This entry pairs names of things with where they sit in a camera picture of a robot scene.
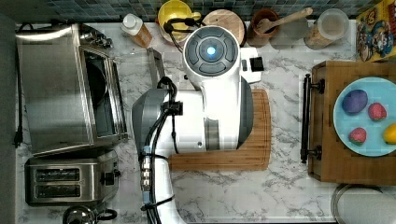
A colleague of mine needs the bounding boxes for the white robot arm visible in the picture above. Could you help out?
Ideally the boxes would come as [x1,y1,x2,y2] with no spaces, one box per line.
[132,25,260,224]

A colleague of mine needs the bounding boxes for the stainless steel toaster oven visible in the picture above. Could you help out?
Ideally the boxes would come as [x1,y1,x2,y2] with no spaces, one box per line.
[16,23,127,157]

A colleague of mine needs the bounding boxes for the bamboo cutting board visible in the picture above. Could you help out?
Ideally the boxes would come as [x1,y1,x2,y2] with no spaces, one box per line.
[169,89,272,171]

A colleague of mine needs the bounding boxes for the yellow cup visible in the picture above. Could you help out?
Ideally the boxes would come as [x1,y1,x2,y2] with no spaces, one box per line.
[157,0,202,44]

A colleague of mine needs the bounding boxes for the brown ceramic utensil pot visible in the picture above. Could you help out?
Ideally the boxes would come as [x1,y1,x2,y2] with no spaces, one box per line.
[247,8,278,48]

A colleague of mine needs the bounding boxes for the round wooden lid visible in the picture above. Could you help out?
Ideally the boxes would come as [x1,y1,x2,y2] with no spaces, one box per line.
[203,9,247,47]

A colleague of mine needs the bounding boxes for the wooden spoon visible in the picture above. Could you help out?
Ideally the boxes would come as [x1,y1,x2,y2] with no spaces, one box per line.
[256,7,313,33]

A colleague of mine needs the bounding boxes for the oil bottle with white cap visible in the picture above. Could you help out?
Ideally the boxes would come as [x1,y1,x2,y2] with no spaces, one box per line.
[121,14,152,49]

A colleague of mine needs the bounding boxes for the stainless steel two-slot toaster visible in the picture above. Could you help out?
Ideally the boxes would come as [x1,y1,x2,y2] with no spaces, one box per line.
[24,150,120,206]

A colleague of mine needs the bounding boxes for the steel kettle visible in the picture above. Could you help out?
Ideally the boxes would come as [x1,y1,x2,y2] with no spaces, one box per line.
[63,205,118,224]

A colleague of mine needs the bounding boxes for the purple plum toy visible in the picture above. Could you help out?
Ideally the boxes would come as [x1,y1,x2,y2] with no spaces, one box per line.
[342,90,368,114]

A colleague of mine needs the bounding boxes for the clear plastic jar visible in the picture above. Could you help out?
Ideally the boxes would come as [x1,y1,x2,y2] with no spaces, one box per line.
[304,8,349,49]

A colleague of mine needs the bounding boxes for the red strawberry toy lower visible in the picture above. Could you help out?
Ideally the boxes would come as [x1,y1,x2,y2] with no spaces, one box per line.
[348,127,367,146]

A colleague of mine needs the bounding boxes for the red strawberry toy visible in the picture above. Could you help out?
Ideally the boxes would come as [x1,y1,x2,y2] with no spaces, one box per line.
[368,103,388,121]
[348,127,367,146]

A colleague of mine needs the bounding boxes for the red strawberry toy upper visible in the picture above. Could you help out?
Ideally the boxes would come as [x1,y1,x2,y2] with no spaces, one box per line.
[368,103,388,121]

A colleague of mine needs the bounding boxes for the light blue plate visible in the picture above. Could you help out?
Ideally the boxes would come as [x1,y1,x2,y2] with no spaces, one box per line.
[332,77,396,157]

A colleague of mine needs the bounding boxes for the yellow lemon toy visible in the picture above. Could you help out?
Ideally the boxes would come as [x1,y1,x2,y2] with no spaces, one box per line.
[383,123,396,145]

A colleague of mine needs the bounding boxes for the colourful cartoon box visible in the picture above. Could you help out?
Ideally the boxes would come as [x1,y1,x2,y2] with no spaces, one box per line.
[356,0,396,63]

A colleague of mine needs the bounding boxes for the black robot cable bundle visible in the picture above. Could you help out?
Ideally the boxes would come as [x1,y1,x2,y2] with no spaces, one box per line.
[140,76,185,224]

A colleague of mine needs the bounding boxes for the wooden tray with black handles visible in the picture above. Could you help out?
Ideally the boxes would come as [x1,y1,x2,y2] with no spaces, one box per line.
[301,61,396,186]

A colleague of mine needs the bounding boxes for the black oven power cord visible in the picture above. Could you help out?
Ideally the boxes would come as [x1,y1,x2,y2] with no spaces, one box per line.
[12,21,35,148]

